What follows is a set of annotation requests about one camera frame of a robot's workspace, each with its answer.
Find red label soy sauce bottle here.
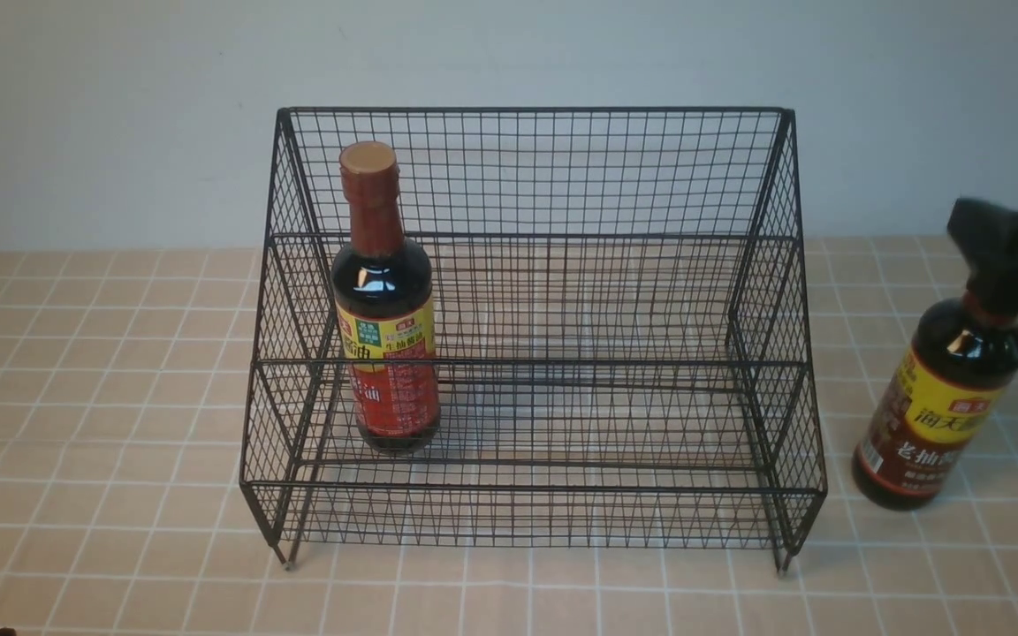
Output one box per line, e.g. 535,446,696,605
330,140,442,455

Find brown label soy sauce bottle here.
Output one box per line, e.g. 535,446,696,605
851,292,1018,511

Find black wire mesh rack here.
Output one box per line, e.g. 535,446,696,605
239,106,827,574

